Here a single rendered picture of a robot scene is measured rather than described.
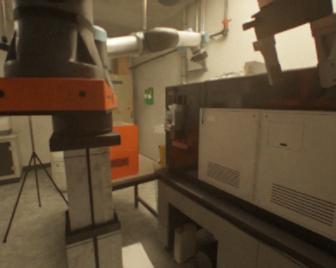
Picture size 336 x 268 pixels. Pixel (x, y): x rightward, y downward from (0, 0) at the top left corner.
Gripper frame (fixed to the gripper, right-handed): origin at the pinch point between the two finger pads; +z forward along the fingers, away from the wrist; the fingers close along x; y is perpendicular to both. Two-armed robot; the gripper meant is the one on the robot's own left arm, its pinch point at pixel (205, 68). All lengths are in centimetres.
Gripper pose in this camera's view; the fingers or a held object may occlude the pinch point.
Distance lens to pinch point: 156.8
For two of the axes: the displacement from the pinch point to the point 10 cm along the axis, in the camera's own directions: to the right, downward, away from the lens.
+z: 5.2, 7.5, 4.1
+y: -7.0, 6.5, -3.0
